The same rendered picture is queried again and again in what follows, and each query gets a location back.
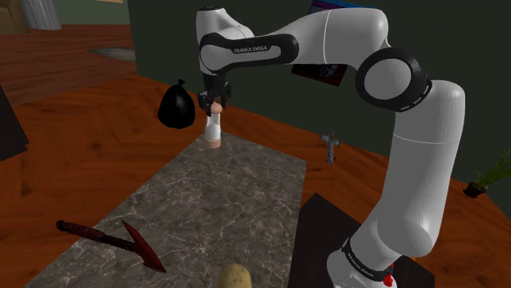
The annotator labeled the yellow-brown potato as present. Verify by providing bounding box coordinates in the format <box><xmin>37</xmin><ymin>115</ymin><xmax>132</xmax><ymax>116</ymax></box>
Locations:
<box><xmin>215</xmin><ymin>263</ymin><xmax>253</xmax><ymax>288</ymax></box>

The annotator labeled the grey curtain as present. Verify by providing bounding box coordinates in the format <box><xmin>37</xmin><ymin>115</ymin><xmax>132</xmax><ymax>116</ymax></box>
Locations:
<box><xmin>20</xmin><ymin>0</ymin><xmax>63</xmax><ymax>32</ymax></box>

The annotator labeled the green potted plant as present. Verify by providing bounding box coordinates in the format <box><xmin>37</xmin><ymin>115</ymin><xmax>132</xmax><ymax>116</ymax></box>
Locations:
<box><xmin>462</xmin><ymin>149</ymin><xmax>511</xmax><ymax>200</ymax></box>

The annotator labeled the grey marble table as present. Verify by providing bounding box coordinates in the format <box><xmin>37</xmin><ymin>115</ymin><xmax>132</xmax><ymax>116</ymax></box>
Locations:
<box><xmin>23</xmin><ymin>131</ymin><xmax>309</xmax><ymax>288</ymax></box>

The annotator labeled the black garbage bag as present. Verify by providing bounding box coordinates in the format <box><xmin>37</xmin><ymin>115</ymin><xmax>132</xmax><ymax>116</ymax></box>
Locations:
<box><xmin>156</xmin><ymin>79</ymin><xmax>197</xmax><ymax>130</ymax></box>

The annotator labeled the dark wall picture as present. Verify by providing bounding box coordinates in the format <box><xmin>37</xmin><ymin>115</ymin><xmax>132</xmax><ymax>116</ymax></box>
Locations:
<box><xmin>291</xmin><ymin>0</ymin><xmax>377</xmax><ymax>88</ymax></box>

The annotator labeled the tan armchair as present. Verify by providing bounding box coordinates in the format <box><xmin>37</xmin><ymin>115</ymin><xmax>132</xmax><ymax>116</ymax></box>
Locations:
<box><xmin>0</xmin><ymin>0</ymin><xmax>30</xmax><ymax>36</ymax></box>

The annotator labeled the white and tan bottle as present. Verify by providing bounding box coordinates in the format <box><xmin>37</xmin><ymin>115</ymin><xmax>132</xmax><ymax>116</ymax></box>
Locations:
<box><xmin>202</xmin><ymin>101</ymin><xmax>223</xmax><ymax>150</ymax></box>

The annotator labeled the dark red axe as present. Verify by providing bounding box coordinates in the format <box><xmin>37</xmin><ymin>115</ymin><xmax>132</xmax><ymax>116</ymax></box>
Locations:
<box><xmin>55</xmin><ymin>218</ymin><xmax>168</xmax><ymax>275</ymax></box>

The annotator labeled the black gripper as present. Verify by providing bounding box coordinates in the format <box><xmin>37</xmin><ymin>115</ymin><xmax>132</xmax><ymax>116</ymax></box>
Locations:
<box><xmin>197</xmin><ymin>73</ymin><xmax>232</xmax><ymax>117</ymax></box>

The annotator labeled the grey floor rug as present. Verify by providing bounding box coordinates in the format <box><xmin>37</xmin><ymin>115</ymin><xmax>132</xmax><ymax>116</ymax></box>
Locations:
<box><xmin>87</xmin><ymin>47</ymin><xmax>137</xmax><ymax>63</ymax></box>

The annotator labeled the grey toy airplane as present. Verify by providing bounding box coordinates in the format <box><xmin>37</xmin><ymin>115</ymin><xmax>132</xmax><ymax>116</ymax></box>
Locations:
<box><xmin>319</xmin><ymin>131</ymin><xmax>342</xmax><ymax>166</ymax></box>

